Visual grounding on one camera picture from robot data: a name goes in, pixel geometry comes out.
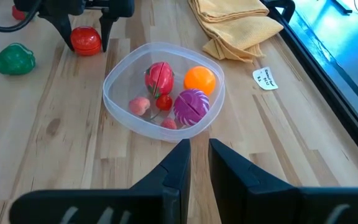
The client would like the small pink toy berry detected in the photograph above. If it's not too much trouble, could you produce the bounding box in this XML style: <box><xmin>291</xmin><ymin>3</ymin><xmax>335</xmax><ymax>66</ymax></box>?
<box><xmin>160</xmin><ymin>117</ymin><xmax>178</xmax><ymax>131</ymax></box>

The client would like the purple toy cabbage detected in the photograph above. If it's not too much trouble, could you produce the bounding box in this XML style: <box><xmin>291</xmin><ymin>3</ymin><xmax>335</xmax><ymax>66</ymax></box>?
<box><xmin>173</xmin><ymin>88</ymin><xmax>211</xmax><ymax>127</ymax></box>

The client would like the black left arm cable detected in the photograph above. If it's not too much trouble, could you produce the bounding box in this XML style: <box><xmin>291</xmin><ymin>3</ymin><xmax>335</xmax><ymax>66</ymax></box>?
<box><xmin>0</xmin><ymin>0</ymin><xmax>43</xmax><ymax>34</ymax></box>

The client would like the white handwritten paper note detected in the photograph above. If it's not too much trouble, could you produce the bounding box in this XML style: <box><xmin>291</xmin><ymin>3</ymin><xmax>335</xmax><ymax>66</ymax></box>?
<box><xmin>252</xmin><ymin>66</ymin><xmax>279</xmax><ymax>91</ymax></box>

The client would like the red split toy apple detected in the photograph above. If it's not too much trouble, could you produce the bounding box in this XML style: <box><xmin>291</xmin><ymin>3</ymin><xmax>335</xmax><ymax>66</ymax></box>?
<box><xmin>144</xmin><ymin>61</ymin><xmax>175</xmax><ymax>99</ymax></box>

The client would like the red toy tomato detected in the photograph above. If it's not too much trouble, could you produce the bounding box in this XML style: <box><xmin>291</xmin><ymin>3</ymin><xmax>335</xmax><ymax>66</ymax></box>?
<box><xmin>70</xmin><ymin>26</ymin><xmax>102</xmax><ymax>57</ymax></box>

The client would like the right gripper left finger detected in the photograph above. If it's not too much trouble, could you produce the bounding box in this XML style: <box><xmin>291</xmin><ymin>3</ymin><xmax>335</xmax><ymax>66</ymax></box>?
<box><xmin>9</xmin><ymin>139</ymin><xmax>191</xmax><ymax>224</ymax></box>

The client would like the yellow folded cloth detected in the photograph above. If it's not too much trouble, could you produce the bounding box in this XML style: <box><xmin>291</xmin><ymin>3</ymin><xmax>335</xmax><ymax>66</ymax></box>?
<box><xmin>187</xmin><ymin>0</ymin><xmax>285</xmax><ymax>63</ymax></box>

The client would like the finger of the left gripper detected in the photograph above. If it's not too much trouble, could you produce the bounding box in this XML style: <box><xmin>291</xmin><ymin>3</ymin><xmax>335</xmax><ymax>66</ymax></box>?
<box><xmin>39</xmin><ymin>14</ymin><xmax>75</xmax><ymax>52</ymax></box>
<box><xmin>99</xmin><ymin>17</ymin><xmax>119</xmax><ymax>52</ymax></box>

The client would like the bright red toy cherry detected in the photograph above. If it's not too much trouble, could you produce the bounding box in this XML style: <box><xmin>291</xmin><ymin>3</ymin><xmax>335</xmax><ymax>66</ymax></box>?
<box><xmin>149</xmin><ymin>94</ymin><xmax>174</xmax><ymax>121</ymax></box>

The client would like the black aluminium table frame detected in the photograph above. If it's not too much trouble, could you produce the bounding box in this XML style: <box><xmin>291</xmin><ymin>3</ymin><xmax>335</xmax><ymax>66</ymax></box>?
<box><xmin>259</xmin><ymin>0</ymin><xmax>358</xmax><ymax>174</ymax></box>

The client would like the red toy strawberry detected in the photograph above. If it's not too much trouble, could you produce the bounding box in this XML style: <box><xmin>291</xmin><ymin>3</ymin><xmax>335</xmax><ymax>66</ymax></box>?
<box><xmin>11</xmin><ymin>4</ymin><xmax>27</xmax><ymax>21</ymax></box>

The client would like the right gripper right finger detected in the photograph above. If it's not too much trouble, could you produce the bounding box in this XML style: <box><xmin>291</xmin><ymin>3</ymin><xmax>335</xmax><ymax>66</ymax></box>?
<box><xmin>208</xmin><ymin>138</ymin><xmax>358</xmax><ymax>224</ymax></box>

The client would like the pink toy peach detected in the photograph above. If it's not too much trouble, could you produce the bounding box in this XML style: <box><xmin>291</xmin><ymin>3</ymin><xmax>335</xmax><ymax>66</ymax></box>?
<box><xmin>128</xmin><ymin>96</ymin><xmax>151</xmax><ymax>116</ymax></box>

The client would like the clear plastic tupperware container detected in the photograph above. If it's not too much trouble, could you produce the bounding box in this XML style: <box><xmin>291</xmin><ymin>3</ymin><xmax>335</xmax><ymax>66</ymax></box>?
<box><xmin>103</xmin><ymin>42</ymin><xmax>226</xmax><ymax>143</ymax></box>

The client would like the orange toy fruit ball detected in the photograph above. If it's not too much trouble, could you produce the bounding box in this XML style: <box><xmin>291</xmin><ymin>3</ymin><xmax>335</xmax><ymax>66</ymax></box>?
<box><xmin>183</xmin><ymin>65</ymin><xmax>217</xmax><ymax>96</ymax></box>

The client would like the green toy bell pepper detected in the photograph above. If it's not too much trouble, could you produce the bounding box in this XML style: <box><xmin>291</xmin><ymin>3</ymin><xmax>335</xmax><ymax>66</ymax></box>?
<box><xmin>0</xmin><ymin>42</ymin><xmax>37</xmax><ymax>75</ymax></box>

